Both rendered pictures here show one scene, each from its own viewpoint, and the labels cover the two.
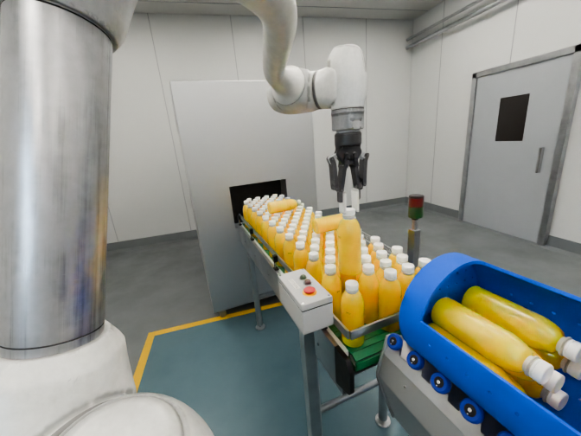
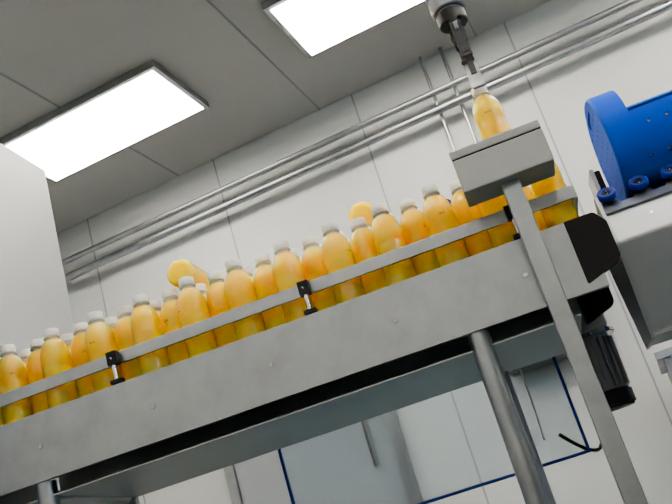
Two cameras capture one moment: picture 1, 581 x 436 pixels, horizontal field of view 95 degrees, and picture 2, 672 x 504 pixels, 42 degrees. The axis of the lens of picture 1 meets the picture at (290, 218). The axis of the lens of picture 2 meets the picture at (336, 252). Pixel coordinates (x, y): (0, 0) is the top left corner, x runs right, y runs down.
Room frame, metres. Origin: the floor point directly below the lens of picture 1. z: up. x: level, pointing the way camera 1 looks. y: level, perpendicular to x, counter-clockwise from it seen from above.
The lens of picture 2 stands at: (0.19, 1.71, 0.34)
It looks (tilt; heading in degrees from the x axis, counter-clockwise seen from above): 20 degrees up; 301
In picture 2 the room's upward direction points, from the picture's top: 17 degrees counter-clockwise
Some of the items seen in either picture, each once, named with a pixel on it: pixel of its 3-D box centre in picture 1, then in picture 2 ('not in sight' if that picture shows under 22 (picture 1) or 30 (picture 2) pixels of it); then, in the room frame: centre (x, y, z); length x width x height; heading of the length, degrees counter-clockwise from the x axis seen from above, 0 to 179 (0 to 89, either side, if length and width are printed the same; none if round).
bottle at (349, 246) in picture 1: (349, 243); (494, 127); (0.79, -0.18, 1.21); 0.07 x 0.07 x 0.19
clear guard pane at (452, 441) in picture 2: not in sight; (413, 407); (1.35, -0.39, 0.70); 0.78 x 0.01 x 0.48; 21
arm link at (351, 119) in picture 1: (347, 121); (446, 4); (0.79, -0.18, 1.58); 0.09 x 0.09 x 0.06
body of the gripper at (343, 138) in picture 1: (347, 148); (455, 27); (0.79, -0.18, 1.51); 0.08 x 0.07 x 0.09; 111
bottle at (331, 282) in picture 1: (331, 294); (496, 210); (0.84, -0.12, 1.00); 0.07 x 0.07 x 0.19
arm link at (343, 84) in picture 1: (341, 79); not in sight; (0.79, -0.17, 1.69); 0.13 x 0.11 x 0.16; 59
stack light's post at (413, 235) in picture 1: (409, 329); not in sight; (1.15, -0.56, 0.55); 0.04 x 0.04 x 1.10; 21
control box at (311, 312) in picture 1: (303, 298); (502, 163); (0.75, -0.02, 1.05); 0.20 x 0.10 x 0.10; 21
